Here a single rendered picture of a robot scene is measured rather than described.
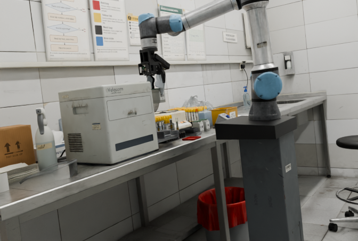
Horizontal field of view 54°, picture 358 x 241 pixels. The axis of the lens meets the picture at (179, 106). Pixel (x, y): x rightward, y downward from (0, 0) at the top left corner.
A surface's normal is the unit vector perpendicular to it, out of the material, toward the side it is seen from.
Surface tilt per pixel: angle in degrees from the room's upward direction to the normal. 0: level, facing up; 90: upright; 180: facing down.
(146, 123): 90
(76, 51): 95
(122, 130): 90
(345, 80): 90
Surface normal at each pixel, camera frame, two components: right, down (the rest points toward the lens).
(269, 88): -0.10, 0.22
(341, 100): -0.58, 0.11
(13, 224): 0.80, -0.06
